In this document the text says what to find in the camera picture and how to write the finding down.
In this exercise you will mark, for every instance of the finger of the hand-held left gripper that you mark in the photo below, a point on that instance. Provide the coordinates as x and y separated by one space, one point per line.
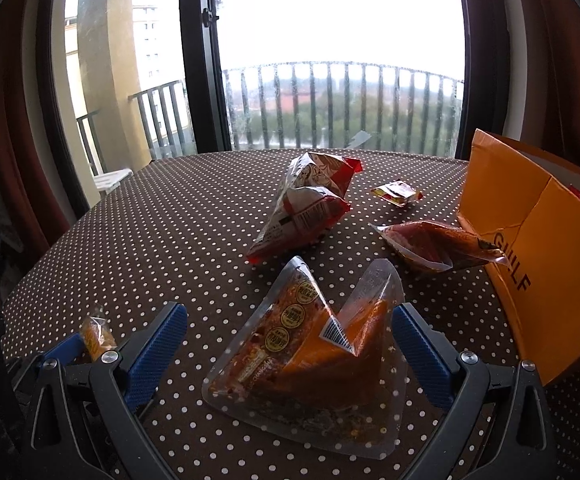
65 347

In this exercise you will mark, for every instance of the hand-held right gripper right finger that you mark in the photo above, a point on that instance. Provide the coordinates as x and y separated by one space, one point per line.
420 355

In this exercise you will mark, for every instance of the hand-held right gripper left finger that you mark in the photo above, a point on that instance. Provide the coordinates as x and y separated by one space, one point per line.
157 355

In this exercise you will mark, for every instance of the small orange snack packet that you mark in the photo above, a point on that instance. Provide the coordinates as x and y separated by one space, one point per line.
97 337

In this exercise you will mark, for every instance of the clear red snack packet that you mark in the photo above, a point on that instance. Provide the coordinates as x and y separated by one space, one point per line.
430 245

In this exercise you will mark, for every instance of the triangular orange snack packet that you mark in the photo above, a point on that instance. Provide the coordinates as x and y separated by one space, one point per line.
310 370

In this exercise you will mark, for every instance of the orange cardboard box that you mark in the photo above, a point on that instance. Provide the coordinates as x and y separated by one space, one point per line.
560 285

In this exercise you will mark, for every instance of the burger gummy candy packet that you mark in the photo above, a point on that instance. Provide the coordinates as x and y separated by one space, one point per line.
395 193

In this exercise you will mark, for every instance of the brown dotted tablecloth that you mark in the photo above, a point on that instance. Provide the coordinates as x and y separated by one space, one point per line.
170 240

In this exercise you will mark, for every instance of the white air conditioner unit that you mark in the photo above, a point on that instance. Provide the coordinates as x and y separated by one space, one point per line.
112 182

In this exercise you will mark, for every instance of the dark red curtain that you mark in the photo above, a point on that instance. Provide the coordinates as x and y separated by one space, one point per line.
15 135
560 60

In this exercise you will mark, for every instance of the balcony railing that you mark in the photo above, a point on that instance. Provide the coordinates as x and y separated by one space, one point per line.
157 115

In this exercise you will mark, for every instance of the black window frame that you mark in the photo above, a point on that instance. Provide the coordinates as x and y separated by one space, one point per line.
200 85

